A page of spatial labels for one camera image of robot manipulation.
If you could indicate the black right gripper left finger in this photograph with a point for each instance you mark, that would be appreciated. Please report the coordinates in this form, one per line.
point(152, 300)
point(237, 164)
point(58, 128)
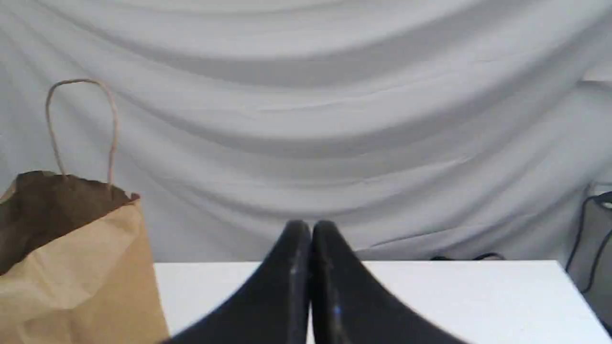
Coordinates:
point(271, 306)

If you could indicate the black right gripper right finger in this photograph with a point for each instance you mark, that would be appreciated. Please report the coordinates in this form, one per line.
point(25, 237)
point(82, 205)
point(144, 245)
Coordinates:
point(350, 306)

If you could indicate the brown paper bag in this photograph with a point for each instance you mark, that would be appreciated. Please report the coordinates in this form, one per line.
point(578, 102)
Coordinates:
point(76, 263)

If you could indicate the grey backdrop cloth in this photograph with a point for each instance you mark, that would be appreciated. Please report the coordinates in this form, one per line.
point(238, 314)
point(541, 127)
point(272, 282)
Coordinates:
point(419, 126)

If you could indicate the grey box at right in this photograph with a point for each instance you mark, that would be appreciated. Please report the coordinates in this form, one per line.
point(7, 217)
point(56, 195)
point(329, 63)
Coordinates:
point(589, 262)

